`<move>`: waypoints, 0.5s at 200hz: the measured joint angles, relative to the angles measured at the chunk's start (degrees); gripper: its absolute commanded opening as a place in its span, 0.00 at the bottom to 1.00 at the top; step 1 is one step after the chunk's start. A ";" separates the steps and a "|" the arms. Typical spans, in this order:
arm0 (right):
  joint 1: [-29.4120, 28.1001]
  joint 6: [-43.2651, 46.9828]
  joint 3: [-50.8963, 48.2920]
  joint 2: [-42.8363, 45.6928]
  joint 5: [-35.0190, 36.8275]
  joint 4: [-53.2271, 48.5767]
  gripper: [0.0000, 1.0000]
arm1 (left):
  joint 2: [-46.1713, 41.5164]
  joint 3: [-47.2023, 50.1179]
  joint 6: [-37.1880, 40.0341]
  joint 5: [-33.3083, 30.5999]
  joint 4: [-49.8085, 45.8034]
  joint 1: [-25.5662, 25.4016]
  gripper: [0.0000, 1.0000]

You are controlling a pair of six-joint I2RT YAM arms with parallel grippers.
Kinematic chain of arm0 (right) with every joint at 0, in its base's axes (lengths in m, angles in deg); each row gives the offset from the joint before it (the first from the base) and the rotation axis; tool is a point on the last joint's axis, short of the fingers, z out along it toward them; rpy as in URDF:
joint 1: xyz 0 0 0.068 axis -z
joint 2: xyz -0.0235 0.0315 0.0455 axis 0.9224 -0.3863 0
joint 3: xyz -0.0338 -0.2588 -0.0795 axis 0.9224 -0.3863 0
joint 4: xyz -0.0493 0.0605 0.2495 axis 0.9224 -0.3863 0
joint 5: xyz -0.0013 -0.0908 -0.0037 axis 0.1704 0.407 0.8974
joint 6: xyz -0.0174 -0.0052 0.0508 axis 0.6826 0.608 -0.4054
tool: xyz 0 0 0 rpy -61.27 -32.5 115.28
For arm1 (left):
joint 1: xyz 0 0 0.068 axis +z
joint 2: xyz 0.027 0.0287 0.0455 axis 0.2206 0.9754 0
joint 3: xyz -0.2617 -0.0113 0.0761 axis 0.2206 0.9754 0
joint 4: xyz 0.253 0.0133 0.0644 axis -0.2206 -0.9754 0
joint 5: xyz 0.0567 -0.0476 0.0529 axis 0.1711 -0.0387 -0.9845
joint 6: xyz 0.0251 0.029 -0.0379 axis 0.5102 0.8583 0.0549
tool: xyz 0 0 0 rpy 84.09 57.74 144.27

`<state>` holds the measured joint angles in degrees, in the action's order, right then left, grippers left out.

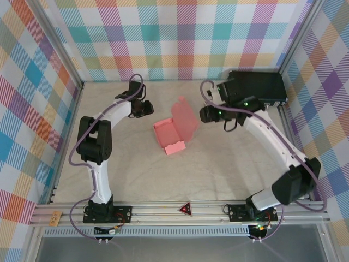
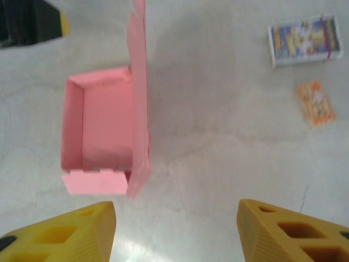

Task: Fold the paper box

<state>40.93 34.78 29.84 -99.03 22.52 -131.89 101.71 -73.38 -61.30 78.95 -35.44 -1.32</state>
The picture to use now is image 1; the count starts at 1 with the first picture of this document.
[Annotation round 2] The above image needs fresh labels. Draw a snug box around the pink paper box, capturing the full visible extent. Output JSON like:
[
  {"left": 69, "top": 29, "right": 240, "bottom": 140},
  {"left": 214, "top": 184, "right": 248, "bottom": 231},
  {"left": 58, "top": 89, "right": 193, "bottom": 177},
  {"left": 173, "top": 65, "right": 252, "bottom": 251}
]
[{"left": 152, "top": 96, "right": 200, "bottom": 156}]

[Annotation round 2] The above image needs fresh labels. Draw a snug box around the black carrying case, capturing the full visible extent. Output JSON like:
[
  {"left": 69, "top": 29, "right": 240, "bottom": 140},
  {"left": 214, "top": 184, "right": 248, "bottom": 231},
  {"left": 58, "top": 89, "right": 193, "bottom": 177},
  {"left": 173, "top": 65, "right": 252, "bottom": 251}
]
[{"left": 227, "top": 70, "right": 288, "bottom": 109}]

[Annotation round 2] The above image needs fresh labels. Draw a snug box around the red triangle sign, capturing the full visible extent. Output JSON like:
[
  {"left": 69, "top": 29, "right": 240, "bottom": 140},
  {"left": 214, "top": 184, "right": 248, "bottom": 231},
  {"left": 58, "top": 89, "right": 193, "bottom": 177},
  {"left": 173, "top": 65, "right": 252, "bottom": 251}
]
[{"left": 178, "top": 201, "right": 192, "bottom": 217}]

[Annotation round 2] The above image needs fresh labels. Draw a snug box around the grey metal panel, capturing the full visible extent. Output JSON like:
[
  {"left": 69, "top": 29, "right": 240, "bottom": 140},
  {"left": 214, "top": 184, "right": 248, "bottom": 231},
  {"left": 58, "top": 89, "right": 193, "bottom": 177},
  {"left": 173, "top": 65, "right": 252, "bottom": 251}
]
[{"left": 27, "top": 226, "right": 332, "bottom": 262}]

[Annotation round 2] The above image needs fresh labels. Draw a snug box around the small wooden tag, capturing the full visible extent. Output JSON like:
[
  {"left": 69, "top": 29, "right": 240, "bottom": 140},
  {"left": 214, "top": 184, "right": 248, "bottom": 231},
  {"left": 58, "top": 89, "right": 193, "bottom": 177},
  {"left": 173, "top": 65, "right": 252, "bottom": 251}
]
[{"left": 49, "top": 210, "right": 61, "bottom": 227}]

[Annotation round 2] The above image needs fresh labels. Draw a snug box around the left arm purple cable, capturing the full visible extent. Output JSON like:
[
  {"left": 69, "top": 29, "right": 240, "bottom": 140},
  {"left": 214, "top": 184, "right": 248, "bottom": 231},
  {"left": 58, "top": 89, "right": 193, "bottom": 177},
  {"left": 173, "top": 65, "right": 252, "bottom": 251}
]
[{"left": 68, "top": 74, "right": 145, "bottom": 242}]

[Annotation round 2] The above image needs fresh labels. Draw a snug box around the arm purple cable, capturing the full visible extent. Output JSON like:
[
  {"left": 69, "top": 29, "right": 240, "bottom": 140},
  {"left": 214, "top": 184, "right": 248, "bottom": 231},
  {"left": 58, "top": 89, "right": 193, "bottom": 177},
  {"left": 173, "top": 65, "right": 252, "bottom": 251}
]
[
  {"left": 68, "top": 74, "right": 145, "bottom": 242},
  {"left": 200, "top": 79, "right": 328, "bottom": 242}
]

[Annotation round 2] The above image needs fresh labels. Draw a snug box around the aluminium frame post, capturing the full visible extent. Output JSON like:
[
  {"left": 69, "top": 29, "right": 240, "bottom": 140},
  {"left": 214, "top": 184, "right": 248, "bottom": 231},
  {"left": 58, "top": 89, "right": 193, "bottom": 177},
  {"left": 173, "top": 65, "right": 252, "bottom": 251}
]
[
  {"left": 276, "top": 0, "right": 327, "bottom": 76},
  {"left": 26, "top": 0, "right": 85, "bottom": 90}
]

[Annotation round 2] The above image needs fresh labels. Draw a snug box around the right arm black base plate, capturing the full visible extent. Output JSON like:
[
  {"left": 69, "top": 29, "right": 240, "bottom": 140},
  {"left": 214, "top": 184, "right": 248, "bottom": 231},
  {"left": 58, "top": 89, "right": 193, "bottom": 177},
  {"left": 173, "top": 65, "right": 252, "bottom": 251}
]
[{"left": 227, "top": 203, "right": 279, "bottom": 222}]

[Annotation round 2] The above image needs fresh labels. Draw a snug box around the aluminium frame rail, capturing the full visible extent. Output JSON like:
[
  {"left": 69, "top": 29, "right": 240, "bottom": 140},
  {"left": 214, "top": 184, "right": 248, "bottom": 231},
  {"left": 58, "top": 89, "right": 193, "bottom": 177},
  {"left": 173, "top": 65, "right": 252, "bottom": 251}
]
[{"left": 29, "top": 200, "right": 331, "bottom": 227}]

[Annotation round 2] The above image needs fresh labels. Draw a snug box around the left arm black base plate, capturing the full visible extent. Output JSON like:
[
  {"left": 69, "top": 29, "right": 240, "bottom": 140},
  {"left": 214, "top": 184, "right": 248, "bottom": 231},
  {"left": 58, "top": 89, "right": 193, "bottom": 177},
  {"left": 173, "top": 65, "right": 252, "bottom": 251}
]
[{"left": 82, "top": 204, "right": 133, "bottom": 225}]

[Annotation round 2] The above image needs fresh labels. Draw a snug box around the grey slotted cable duct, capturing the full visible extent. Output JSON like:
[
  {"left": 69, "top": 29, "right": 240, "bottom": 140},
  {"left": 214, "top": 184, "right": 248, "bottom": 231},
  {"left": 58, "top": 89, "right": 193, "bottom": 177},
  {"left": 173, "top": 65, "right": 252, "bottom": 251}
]
[{"left": 43, "top": 225, "right": 252, "bottom": 237}]

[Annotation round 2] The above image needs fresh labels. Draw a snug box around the black connector bracket with wires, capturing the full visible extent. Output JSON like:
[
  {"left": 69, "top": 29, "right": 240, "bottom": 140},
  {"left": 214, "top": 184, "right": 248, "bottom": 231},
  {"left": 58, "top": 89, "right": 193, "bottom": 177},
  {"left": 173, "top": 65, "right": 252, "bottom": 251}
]
[
  {"left": 248, "top": 222, "right": 271, "bottom": 243},
  {"left": 93, "top": 225, "right": 121, "bottom": 244}
]

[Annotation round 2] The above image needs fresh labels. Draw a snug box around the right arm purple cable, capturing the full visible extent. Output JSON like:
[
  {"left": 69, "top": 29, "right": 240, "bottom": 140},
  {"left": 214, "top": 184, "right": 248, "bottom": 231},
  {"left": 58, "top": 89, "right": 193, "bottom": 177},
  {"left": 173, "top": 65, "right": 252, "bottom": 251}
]
[{"left": 200, "top": 79, "right": 328, "bottom": 242}]

